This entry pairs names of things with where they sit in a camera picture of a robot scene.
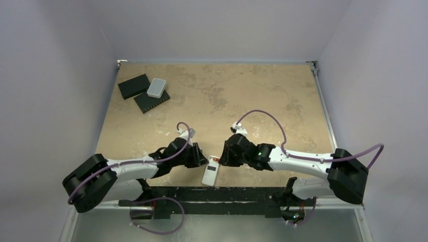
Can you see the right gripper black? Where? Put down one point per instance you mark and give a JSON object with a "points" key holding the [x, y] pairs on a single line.
{"points": [[228, 152]]}

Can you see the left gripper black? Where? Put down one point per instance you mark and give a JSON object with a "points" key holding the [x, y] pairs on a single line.
{"points": [[197, 159]]}

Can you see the white red remote control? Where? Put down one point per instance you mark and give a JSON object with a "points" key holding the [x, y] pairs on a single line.
{"points": [[211, 171]]}

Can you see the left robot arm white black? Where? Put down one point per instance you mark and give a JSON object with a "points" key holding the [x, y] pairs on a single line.
{"points": [[98, 179]]}

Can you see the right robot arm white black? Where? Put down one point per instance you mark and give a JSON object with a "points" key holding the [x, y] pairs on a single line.
{"points": [[273, 158]]}

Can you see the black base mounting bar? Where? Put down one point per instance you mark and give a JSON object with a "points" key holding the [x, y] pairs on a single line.
{"points": [[271, 202]]}

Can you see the black box with slots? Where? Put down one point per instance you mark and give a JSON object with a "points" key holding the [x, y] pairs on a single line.
{"points": [[147, 103]]}

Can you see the translucent grey plastic case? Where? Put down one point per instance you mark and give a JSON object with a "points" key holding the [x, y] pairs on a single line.
{"points": [[156, 88]]}

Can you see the black box upper left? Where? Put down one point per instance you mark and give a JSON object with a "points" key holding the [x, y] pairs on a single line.
{"points": [[134, 86]]}

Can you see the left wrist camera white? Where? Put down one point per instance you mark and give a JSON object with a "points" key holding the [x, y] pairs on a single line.
{"points": [[187, 135]]}

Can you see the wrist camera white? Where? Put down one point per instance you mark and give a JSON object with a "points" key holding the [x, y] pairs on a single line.
{"points": [[237, 128], [187, 135]]}

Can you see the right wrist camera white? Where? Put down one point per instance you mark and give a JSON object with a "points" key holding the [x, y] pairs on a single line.
{"points": [[237, 128]]}

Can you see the aluminium frame rail right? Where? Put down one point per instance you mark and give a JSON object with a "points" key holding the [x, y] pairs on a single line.
{"points": [[331, 133]]}

